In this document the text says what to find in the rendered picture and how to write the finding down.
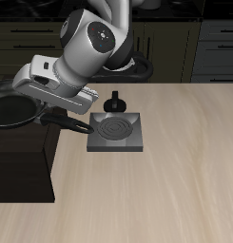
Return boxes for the dark kitchen cupboards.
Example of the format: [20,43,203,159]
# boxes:
[0,19,202,84]

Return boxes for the grey kitchen drawer unit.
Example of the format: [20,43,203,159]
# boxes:
[189,19,233,84]

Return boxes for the black frying pan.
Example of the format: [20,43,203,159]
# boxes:
[0,79,95,135]

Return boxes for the round black knob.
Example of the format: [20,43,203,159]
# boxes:
[103,90,127,114]

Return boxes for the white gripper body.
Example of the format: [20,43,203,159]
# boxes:
[11,63,100,116]

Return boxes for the black kitchen countertop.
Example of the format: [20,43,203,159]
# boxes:
[0,0,205,23]

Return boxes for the dark grey stove plate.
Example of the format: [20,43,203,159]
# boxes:
[86,111,145,153]

